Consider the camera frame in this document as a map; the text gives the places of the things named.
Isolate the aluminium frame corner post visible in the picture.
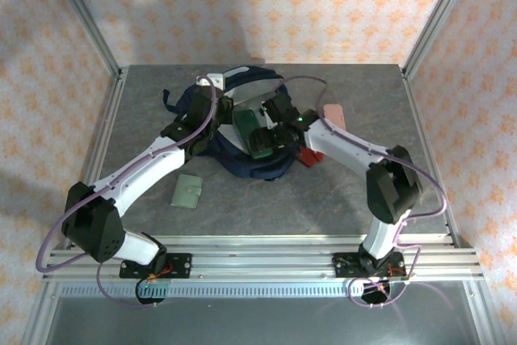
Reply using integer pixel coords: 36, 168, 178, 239
401, 0, 480, 79
42, 0, 124, 79

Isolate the navy blue backpack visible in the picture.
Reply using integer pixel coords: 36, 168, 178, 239
162, 65, 300, 181

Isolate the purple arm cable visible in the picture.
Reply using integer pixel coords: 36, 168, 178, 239
278, 75, 448, 309
36, 78, 227, 309

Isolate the slotted grey cable duct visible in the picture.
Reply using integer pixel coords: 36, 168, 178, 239
54, 283, 469, 300

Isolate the red snap notebook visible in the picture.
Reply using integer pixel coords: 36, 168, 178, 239
297, 146, 325, 169

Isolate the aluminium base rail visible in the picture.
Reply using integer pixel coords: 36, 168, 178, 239
42, 234, 484, 281

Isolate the pale green snap notebook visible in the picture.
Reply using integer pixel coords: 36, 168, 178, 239
170, 173, 204, 209

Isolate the aluminium table side rail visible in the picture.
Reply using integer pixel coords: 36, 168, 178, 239
66, 69, 130, 249
399, 69, 460, 247

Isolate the pink pencil case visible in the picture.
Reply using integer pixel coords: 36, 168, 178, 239
322, 103, 347, 132

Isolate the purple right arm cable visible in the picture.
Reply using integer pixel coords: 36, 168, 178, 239
278, 75, 448, 309

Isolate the grey metal lower panel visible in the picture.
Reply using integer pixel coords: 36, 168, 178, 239
44, 296, 481, 345

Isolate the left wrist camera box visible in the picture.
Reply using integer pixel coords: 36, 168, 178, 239
195, 73, 225, 88

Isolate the dark green book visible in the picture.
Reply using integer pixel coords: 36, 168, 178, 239
233, 109, 272, 159

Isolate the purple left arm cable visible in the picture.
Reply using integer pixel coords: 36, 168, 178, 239
36, 78, 227, 309

